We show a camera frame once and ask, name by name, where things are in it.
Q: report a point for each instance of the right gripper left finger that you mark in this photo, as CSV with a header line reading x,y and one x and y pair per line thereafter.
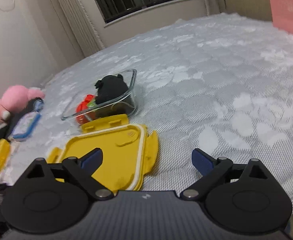
x,y
79,172

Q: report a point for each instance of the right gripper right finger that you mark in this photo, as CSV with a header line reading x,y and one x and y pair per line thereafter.
x,y
213,173

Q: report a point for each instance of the yellow container lid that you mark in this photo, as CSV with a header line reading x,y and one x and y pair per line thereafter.
x,y
129,151

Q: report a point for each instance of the red plastic figure toy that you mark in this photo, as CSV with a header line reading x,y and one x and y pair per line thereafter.
x,y
87,115

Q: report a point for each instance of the clear glass divided container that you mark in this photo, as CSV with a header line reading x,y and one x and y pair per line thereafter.
x,y
69,112

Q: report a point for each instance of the black plush cat toy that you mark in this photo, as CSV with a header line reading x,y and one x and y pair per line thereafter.
x,y
109,98

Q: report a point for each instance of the green dinosaur figure toy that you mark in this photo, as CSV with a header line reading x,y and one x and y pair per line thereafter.
x,y
91,104

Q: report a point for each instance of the blue floral pencil case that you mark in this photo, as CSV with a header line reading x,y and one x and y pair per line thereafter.
x,y
25,126

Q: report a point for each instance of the small blue white pouch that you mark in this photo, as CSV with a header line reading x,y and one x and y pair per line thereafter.
x,y
38,105

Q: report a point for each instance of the black cloth item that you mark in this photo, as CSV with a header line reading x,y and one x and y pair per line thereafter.
x,y
7,128

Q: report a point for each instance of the grey floral mattress cover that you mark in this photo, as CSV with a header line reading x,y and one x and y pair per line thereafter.
x,y
222,83

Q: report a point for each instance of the pink plush toy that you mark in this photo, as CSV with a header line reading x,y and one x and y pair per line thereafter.
x,y
16,98

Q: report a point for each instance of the beige curtain left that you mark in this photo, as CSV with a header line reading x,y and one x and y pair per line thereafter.
x,y
82,27

